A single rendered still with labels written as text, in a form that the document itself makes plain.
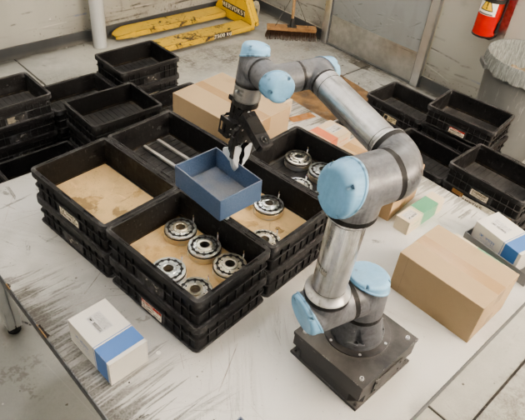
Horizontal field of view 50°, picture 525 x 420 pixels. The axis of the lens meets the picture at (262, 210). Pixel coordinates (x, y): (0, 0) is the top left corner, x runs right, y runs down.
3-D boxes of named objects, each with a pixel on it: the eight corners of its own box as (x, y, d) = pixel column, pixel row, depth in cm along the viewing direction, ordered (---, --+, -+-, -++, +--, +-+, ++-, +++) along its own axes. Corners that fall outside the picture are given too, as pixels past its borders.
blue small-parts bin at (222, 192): (261, 199, 158) (262, 180, 153) (219, 222, 149) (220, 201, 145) (216, 166, 168) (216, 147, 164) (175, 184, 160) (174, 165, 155)
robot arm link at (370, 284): (393, 314, 151) (403, 279, 143) (352, 332, 146) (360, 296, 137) (367, 285, 159) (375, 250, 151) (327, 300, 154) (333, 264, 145)
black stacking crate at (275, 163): (375, 196, 207) (382, 171, 200) (327, 232, 189) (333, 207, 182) (292, 150, 226) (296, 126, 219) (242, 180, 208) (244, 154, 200)
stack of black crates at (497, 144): (492, 183, 338) (521, 117, 309) (462, 204, 319) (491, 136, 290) (432, 151, 361) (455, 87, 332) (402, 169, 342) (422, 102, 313)
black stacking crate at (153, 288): (268, 278, 170) (272, 251, 163) (197, 333, 152) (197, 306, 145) (180, 216, 189) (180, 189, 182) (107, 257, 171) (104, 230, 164)
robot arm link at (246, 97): (268, 88, 147) (245, 92, 142) (265, 104, 150) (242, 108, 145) (250, 77, 152) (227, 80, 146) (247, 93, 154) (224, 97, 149)
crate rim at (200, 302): (272, 256, 164) (273, 250, 163) (197, 311, 146) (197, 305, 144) (180, 192, 183) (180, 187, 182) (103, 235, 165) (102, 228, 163)
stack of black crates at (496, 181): (518, 249, 294) (554, 180, 265) (490, 275, 277) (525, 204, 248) (453, 209, 315) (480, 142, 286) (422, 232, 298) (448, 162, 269)
